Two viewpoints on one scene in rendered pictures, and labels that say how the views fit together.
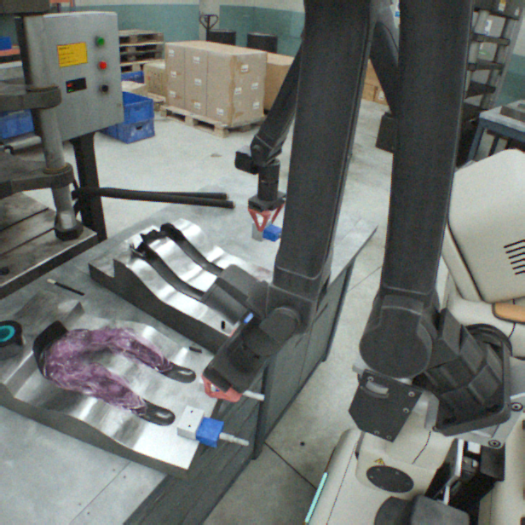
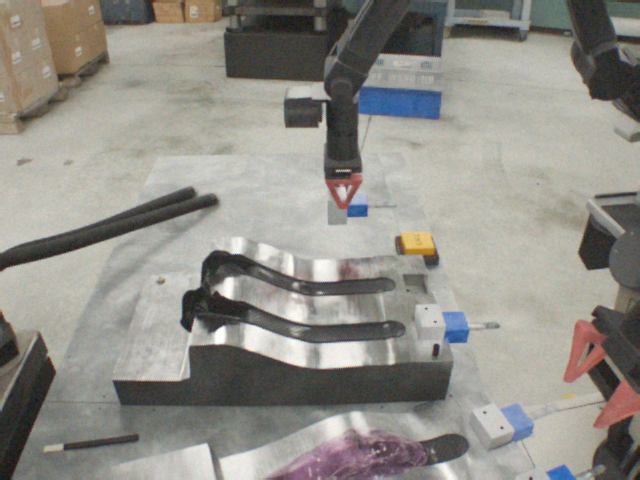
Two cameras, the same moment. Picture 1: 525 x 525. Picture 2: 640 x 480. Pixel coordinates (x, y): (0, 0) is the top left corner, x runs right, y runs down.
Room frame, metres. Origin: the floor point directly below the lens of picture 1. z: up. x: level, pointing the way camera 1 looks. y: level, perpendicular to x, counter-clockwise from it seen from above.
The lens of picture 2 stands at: (0.25, 0.50, 1.46)
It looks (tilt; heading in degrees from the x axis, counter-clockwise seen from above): 34 degrees down; 329
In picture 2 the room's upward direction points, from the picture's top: straight up
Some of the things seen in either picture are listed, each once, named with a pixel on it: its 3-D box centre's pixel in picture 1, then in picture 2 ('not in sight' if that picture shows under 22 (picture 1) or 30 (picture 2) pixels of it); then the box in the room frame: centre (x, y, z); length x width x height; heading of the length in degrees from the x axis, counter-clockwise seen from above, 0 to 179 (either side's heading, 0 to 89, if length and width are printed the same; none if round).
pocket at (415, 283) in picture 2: not in sight; (416, 291); (0.77, -0.01, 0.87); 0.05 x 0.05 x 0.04; 61
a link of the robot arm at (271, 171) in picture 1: (267, 169); (338, 112); (0.99, 0.01, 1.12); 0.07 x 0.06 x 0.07; 56
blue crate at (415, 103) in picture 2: not in sight; (400, 94); (3.32, -2.05, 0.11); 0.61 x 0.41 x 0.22; 49
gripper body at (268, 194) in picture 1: (268, 190); (342, 144); (0.99, 0.00, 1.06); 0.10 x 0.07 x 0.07; 150
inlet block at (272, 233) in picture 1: (275, 233); (361, 205); (0.97, -0.03, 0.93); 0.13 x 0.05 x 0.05; 60
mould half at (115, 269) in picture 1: (182, 272); (282, 315); (0.84, 0.21, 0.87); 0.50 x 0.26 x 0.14; 61
